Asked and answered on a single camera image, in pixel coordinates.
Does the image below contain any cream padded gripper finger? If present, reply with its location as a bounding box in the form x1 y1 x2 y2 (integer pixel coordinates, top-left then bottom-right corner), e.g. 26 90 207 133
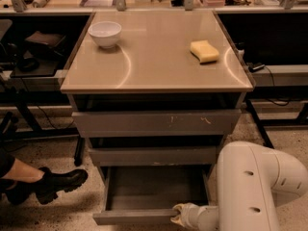
170 204 185 226

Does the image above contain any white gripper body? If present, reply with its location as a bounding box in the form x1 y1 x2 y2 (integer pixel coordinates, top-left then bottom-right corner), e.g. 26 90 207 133
177 203 206 231

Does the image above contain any grey bottom drawer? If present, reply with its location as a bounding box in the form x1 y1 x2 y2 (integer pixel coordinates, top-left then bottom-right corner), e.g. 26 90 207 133
93 166 209 225

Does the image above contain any grey drawer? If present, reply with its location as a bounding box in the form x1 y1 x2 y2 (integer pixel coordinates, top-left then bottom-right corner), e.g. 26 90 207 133
89 146 217 167
93 166 209 225
72 110 241 138

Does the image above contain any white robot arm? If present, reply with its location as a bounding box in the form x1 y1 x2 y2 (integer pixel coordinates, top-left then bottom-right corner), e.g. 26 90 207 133
171 141 308 231

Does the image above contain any grey middle drawer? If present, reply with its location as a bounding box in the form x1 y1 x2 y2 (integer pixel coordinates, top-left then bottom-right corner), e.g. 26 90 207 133
89 146 217 167

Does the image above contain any grey top drawer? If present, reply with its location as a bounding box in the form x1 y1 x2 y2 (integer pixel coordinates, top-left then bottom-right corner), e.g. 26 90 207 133
72 110 241 138

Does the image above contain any grey drawer cabinet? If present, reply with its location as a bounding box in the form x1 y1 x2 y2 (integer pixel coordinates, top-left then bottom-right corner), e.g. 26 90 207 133
60 10 255 178

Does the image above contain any black table leg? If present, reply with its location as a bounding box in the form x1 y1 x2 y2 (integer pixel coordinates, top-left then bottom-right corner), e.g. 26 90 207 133
245 99 273 148

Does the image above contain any black leather boot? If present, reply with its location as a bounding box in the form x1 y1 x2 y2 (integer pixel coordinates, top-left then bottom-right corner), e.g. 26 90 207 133
2 167 88 205

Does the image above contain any black power adapter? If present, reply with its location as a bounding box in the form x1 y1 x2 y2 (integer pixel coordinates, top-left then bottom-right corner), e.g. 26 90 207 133
248 63 265 73

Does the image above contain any yellow sponge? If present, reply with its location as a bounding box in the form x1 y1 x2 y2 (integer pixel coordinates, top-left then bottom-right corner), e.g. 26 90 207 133
190 40 219 64

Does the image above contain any person's lower leg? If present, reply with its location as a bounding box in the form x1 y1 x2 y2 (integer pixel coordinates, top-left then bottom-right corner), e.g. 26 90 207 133
0 149 44 183

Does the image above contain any white ceramic bowl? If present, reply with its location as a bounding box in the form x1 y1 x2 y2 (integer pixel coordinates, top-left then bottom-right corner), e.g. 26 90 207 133
88 21 122 48

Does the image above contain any dark box on shelf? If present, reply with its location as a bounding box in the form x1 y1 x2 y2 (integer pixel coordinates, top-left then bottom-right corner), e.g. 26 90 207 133
25 31 66 60

